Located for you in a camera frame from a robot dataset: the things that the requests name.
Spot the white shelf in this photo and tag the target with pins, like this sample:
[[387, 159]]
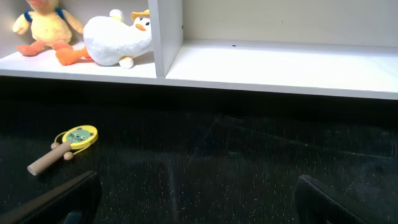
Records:
[[280, 68]]

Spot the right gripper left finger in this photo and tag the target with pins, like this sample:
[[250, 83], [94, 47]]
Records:
[[74, 199]]

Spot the yellow plush duck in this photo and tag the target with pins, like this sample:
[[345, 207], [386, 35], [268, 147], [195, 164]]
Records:
[[48, 26]]

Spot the yellow rattle drum toy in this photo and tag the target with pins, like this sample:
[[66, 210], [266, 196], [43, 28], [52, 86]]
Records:
[[79, 137]]

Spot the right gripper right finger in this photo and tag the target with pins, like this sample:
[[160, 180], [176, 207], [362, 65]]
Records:
[[320, 205]]

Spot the white plush duck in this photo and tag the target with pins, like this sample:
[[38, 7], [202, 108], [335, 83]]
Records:
[[112, 40]]

